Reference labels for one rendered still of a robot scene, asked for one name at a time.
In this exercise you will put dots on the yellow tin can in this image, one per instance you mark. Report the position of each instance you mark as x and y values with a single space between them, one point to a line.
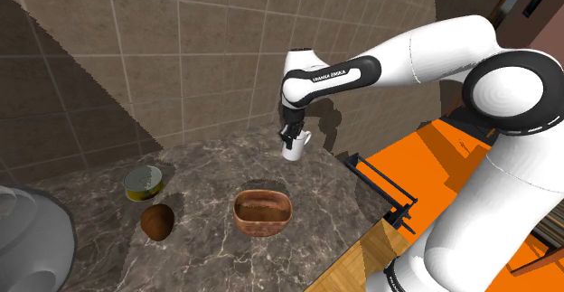
142 181

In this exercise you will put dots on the grey round basin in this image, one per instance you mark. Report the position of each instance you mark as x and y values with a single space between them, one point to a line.
31 238

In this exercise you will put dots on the dark metal rack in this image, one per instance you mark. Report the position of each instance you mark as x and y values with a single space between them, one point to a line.
382 181

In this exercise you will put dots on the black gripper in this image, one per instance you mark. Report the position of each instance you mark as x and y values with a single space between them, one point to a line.
292 118

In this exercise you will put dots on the brown wooden bowl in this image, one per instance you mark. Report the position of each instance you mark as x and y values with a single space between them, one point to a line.
262 214

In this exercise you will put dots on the brown round fruit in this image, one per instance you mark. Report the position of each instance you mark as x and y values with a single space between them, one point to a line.
157 222

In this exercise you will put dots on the white mug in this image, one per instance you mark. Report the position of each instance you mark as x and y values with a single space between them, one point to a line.
296 148

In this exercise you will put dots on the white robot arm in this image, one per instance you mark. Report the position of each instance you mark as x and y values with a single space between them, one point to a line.
445 57

